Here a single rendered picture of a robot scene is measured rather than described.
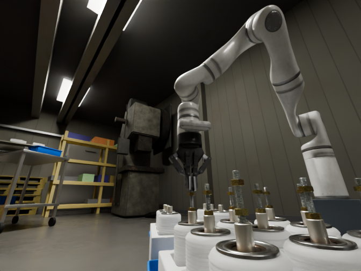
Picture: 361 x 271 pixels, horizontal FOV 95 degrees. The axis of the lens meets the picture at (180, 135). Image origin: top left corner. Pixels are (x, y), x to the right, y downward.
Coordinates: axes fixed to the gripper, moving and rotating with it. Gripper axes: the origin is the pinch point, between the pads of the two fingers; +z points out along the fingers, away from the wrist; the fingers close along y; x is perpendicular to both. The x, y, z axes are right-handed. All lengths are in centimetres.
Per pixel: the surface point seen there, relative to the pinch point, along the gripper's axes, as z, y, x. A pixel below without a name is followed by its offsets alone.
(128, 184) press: -24, 31, -286
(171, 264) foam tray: 17.0, 6.1, 3.0
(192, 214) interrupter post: 7.6, 0.4, 0.9
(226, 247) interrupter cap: 9.8, 2.9, 23.0
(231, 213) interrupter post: 7.8, -10.9, 0.9
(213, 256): 10.5, 5.0, 23.6
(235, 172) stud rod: 0.6, 0.8, 24.0
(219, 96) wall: -199, -142, -224
